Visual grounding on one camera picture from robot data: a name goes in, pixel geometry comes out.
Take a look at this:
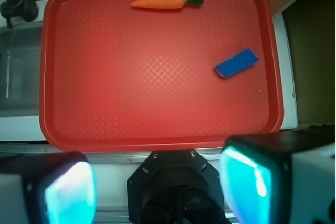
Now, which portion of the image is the black faucet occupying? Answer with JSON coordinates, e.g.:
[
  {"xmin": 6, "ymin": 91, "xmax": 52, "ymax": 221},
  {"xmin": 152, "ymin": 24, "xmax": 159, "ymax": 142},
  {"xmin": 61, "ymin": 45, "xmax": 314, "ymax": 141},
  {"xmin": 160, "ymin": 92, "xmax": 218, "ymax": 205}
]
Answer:
[{"xmin": 1, "ymin": 0, "xmax": 39, "ymax": 29}]

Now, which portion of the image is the grey metal sink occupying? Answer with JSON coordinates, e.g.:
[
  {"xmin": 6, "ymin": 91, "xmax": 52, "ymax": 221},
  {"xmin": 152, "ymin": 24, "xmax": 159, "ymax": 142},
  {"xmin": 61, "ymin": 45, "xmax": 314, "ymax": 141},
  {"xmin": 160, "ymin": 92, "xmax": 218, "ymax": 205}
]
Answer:
[{"xmin": 1, "ymin": 22, "xmax": 42, "ymax": 117}]

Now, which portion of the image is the orange toy carrot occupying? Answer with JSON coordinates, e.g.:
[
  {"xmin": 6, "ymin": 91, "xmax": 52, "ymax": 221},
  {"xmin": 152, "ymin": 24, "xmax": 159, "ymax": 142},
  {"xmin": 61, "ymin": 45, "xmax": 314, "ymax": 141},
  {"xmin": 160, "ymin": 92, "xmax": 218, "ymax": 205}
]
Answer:
[{"xmin": 130, "ymin": 0, "xmax": 204, "ymax": 9}]

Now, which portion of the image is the red plastic tray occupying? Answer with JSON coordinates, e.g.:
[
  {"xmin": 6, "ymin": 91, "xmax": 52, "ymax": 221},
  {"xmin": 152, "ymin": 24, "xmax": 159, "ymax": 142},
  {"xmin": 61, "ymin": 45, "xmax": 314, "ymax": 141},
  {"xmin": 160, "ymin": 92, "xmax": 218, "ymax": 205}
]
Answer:
[{"xmin": 39, "ymin": 0, "xmax": 284, "ymax": 152}]

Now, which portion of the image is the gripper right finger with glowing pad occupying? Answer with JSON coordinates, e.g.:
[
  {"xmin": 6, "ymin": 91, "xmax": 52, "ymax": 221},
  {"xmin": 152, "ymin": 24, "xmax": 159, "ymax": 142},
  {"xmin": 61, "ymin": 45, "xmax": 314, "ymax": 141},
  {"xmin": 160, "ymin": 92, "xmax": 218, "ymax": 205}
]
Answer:
[{"xmin": 219, "ymin": 131, "xmax": 335, "ymax": 223}]

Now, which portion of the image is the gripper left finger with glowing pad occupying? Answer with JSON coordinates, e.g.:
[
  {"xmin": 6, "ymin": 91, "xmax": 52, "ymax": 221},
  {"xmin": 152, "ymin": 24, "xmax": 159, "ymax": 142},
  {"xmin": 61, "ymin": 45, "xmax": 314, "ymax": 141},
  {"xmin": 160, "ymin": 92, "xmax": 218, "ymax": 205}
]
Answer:
[{"xmin": 1, "ymin": 152, "xmax": 97, "ymax": 223}]

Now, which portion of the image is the black octagonal mount base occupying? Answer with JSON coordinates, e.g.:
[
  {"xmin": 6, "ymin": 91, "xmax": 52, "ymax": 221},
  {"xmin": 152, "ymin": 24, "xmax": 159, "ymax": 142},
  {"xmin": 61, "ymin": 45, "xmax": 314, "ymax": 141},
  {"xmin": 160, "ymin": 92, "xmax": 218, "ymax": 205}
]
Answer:
[{"xmin": 127, "ymin": 150, "xmax": 230, "ymax": 223}]

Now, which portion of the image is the blue sponge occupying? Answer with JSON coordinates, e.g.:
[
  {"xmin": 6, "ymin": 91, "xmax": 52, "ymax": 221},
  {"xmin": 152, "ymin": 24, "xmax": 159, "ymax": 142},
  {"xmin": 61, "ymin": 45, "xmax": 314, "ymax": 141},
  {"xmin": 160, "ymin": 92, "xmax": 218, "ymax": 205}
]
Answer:
[{"xmin": 214, "ymin": 49, "xmax": 259, "ymax": 78}]

